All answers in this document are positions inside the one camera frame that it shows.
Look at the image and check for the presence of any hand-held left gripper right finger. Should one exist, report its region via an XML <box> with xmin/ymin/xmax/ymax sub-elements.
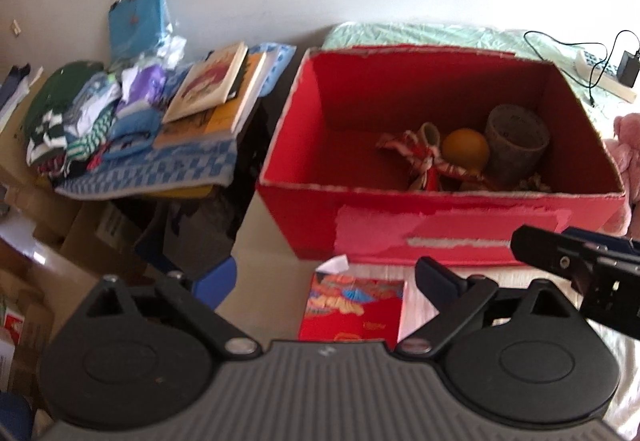
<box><xmin>387</xmin><ymin>256</ymin><xmax>581</xmax><ymax>363</ymax></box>

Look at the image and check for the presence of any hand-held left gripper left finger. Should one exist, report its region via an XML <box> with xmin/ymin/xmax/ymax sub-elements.
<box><xmin>79</xmin><ymin>257</ymin><xmax>263</xmax><ymax>363</ymax></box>

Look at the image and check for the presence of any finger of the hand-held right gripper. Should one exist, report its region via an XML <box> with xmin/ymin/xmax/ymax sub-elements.
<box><xmin>511</xmin><ymin>225</ymin><xmax>610</xmax><ymax>279</ymax></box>
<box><xmin>560</xmin><ymin>227</ymin><xmax>640</xmax><ymax>258</ymax></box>

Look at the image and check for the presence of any red cardboard box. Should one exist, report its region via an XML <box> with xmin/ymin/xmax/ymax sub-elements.
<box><xmin>256</xmin><ymin>44</ymin><xmax>627</xmax><ymax>268</ymax></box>

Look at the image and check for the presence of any brown pine cone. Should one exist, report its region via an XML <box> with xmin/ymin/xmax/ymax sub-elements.
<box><xmin>517</xmin><ymin>172</ymin><xmax>554</xmax><ymax>195</ymax></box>

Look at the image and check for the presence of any red patterned tissue box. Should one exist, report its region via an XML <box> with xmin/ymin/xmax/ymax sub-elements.
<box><xmin>298</xmin><ymin>255</ymin><xmax>407</xmax><ymax>348</ymax></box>

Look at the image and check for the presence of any brown packing tape roll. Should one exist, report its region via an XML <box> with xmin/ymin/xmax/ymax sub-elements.
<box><xmin>484</xmin><ymin>104</ymin><xmax>552</xmax><ymax>190</ymax></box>

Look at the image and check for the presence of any beige strap with red ribbon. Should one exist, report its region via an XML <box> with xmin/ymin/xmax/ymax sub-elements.
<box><xmin>376</xmin><ymin>121</ymin><xmax>493</xmax><ymax>193</ymax></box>

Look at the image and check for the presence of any brown wooden gourd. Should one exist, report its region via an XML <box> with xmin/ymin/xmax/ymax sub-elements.
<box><xmin>441</xmin><ymin>128</ymin><xmax>491</xmax><ymax>173</ymax></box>

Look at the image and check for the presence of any cream bedsheet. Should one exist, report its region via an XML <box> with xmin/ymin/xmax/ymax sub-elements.
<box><xmin>234</xmin><ymin>194</ymin><xmax>640</xmax><ymax>438</ymax></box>

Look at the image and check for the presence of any pink plush toy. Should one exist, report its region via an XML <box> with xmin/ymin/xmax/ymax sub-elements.
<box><xmin>602</xmin><ymin>112</ymin><xmax>640</xmax><ymax>238</ymax></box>

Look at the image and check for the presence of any blue checkered cloth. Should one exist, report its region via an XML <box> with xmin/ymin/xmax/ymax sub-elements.
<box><xmin>54</xmin><ymin>41</ymin><xmax>297</xmax><ymax>200</ymax></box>

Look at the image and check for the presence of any white power strip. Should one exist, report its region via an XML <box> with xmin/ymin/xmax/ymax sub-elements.
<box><xmin>572</xmin><ymin>50</ymin><xmax>639</xmax><ymax>103</ymax></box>

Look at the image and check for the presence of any stack of books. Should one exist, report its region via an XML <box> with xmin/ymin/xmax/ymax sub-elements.
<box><xmin>152</xmin><ymin>50</ymin><xmax>269</xmax><ymax>150</ymax></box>

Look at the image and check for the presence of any brown cardboard box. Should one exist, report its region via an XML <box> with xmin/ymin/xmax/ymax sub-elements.
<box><xmin>0</xmin><ymin>166</ymin><xmax>151</xmax><ymax>392</ymax></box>

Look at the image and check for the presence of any cream book with red picture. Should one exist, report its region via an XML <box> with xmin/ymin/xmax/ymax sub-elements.
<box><xmin>161</xmin><ymin>41</ymin><xmax>249</xmax><ymax>125</ymax></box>

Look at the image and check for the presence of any purple package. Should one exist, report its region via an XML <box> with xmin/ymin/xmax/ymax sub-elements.
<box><xmin>120</xmin><ymin>64</ymin><xmax>169</xmax><ymax>105</ymax></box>

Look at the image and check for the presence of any crumpled white plastic bag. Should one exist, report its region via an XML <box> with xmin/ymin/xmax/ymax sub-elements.
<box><xmin>150</xmin><ymin>35</ymin><xmax>189</xmax><ymax>70</ymax></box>

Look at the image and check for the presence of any dark green garment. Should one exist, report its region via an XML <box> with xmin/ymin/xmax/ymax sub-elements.
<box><xmin>24</xmin><ymin>61</ymin><xmax>107</xmax><ymax>143</ymax></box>

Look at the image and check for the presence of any blue plastic-wrapped package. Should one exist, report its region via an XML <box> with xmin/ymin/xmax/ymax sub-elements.
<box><xmin>107</xmin><ymin>0</ymin><xmax>176</xmax><ymax>65</ymax></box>

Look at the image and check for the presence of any black power adapter with cable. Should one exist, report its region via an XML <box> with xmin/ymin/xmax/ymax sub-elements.
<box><xmin>523</xmin><ymin>28</ymin><xmax>639</xmax><ymax>108</ymax></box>

